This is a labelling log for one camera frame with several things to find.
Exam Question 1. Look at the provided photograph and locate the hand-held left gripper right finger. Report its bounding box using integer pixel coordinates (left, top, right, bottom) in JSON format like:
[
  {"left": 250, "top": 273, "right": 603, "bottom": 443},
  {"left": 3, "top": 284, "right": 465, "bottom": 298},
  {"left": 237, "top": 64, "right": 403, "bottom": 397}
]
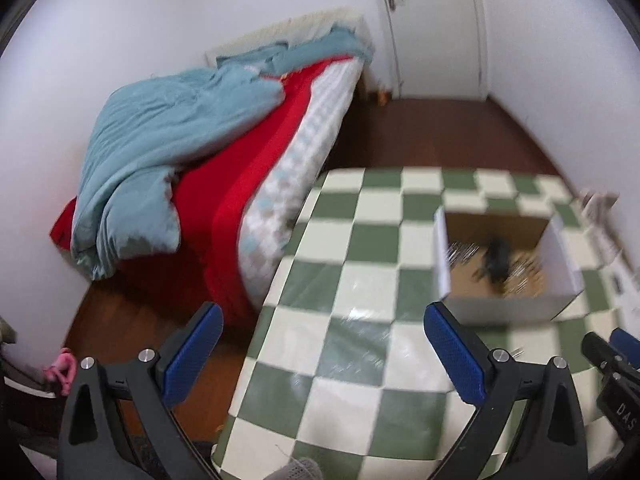
[{"left": 423, "top": 301, "right": 588, "bottom": 480}]

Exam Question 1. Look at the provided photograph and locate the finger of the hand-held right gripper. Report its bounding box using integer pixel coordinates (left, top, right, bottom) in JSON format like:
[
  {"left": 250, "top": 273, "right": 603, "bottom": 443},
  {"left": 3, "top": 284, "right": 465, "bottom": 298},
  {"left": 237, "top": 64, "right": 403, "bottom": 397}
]
[
  {"left": 581, "top": 332, "right": 626, "bottom": 376},
  {"left": 610, "top": 328, "right": 640, "bottom": 368}
]

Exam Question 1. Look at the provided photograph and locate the cardboard box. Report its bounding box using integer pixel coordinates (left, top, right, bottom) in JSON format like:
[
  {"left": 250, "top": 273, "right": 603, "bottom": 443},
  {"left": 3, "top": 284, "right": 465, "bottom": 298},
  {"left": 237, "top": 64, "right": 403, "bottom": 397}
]
[{"left": 432, "top": 207, "right": 585, "bottom": 322}]

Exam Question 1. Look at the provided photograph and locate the green white checkered tablecloth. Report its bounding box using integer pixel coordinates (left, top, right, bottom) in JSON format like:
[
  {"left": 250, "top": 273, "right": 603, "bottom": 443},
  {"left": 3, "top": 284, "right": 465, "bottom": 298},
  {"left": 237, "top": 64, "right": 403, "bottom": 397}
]
[{"left": 212, "top": 167, "right": 640, "bottom": 480}]

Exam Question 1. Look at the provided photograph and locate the pink object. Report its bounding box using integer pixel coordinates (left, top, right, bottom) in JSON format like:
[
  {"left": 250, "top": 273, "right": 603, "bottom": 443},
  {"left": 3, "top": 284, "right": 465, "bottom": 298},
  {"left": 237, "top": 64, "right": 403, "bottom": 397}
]
[{"left": 42, "top": 347, "right": 78, "bottom": 396}]

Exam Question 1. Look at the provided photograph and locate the grey knitted slipper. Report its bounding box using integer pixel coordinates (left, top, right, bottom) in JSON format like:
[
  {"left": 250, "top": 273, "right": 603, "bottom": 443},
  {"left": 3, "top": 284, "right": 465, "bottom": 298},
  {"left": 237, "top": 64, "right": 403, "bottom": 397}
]
[{"left": 260, "top": 456, "right": 326, "bottom": 480}]

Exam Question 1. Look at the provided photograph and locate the silver charm bracelet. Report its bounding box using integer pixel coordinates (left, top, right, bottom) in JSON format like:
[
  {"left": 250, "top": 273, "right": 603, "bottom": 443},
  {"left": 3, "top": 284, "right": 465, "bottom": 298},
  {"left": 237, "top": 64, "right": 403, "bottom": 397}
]
[{"left": 510, "top": 255, "right": 543, "bottom": 293}]

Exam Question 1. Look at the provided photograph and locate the black smartwatch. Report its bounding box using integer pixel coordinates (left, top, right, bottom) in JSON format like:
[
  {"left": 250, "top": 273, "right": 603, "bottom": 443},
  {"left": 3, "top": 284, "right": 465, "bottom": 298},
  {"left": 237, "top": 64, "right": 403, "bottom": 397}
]
[{"left": 482, "top": 237, "right": 513, "bottom": 291}]

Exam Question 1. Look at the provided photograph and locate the white door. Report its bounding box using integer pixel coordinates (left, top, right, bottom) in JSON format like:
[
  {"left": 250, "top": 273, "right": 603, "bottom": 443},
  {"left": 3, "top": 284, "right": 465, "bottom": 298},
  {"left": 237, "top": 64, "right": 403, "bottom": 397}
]
[{"left": 367, "top": 0, "right": 488, "bottom": 101}]

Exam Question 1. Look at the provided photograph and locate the light blue duvet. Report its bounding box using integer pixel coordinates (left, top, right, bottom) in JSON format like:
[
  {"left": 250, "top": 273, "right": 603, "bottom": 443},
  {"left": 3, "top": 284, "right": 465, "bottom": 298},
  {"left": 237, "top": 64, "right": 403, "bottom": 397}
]
[{"left": 70, "top": 25, "right": 373, "bottom": 281}]

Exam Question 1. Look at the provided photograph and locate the thick silver chain bracelet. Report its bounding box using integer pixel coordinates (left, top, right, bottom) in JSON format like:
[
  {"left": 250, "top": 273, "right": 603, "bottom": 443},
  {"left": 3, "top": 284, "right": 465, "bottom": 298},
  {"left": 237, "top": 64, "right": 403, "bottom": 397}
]
[{"left": 446, "top": 241, "right": 481, "bottom": 266}]

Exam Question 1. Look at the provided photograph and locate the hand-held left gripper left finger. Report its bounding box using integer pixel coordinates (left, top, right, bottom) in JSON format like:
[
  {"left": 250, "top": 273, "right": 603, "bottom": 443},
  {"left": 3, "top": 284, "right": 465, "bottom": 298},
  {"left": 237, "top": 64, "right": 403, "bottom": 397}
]
[{"left": 56, "top": 301, "right": 224, "bottom": 480}]

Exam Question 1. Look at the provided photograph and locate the white board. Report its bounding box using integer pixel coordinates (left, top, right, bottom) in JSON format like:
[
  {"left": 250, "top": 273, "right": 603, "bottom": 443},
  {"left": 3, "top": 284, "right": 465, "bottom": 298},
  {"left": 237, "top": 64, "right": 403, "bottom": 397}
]
[{"left": 0, "top": 375, "right": 58, "bottom": 401}]

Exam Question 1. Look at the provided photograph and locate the cream pillow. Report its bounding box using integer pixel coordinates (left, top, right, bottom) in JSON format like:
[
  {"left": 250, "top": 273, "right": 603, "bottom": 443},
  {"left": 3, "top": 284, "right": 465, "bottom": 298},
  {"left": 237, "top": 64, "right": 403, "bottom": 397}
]
[{"left": 205, "top": 6, "right": 371, "bottom": 61}]

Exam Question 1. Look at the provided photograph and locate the bed with red sheet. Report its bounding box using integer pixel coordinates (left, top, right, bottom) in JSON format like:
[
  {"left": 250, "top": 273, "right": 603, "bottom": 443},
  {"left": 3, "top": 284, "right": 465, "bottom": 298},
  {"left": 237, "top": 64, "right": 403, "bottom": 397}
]
[{"left": 49, "top": 55, "right": 358, "bottom": 321}]

